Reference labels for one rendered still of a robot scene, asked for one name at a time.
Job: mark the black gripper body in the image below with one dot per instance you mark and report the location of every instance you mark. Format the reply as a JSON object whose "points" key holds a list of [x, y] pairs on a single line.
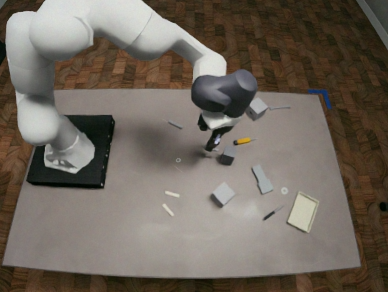
{"points": [[223, 130]]}

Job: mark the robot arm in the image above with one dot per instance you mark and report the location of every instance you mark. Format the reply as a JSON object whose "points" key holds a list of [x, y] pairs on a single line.
{"points": [[60, 30]]}

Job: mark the cream shallow tray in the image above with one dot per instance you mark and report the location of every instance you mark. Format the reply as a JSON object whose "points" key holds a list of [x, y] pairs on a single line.
{"points": [[304, 209]]}

